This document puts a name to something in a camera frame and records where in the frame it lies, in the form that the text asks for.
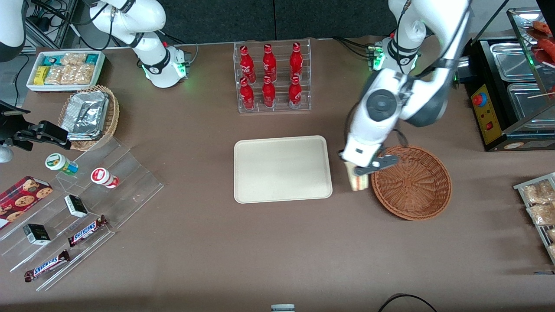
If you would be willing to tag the grey box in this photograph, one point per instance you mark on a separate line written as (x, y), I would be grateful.
(282, 308)

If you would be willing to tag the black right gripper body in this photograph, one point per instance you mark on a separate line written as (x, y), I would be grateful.
(14, 128)

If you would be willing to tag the triangle sandwich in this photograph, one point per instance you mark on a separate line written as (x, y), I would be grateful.
(357, 182)

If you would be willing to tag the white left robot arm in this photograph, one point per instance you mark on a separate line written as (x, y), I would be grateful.
(427, 93)

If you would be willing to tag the small black carton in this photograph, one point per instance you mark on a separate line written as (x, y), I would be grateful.
(37, 234)
(76, 207)

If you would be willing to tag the clear cracker bag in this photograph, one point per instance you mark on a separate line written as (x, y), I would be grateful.
(82, 73)
(56, 74)
(73, 58)

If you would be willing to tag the white snack bin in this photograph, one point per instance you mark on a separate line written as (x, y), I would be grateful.
(65, 89)

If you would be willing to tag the light wicker basket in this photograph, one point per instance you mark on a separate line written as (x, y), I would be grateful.
(113, 117)

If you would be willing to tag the green-lid white jar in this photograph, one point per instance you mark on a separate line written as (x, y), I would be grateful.
(55, 161)

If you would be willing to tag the cream plastic tray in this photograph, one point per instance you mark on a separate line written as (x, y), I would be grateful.
(260, 173)

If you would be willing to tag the steel food pan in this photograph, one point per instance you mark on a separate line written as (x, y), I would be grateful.
(511, 60)
(529, 102)

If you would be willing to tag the red-lid white jar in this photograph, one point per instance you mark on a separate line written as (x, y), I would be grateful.
(100, 176)

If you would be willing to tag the red sausage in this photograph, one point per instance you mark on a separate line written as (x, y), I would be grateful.
(547, 45)
(544, 28)

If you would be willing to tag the yellow snack bar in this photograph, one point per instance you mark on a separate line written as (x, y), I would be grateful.
(41, 76)

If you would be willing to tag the teal snack pack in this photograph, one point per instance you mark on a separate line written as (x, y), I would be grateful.
(51, 60)

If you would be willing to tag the clear snack bag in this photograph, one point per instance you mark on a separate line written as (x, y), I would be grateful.
(537, 193)
(542, 214)

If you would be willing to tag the brown wicker basket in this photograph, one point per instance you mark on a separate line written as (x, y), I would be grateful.
(412, 186)

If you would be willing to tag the foil-wrapped pack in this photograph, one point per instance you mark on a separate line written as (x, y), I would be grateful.
(86, 115)

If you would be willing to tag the red cola bottle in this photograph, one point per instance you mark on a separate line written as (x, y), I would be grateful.
(247, 94)
(269, 61)
(295, 93)
(268, 93)
(296, 60)
(246, 63)

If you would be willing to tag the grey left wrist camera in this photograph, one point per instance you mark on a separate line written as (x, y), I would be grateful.
(386, 161)

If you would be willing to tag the clear acrylic stepped display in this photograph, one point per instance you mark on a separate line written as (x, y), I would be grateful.
(130, 182)

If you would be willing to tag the red tartan cookie box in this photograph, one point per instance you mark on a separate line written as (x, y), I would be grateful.
(21, 199)

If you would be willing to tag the black food warmer case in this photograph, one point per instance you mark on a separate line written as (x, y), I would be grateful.
(490, 117)

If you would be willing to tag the clear acrylic bottle rack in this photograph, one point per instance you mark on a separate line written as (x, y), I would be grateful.
(282, 73)

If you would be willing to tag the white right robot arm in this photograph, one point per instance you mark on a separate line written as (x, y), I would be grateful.
(151, 47)

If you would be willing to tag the Snickers chocolate bar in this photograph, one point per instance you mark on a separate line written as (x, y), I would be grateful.
(86, 231)
(47, 265)

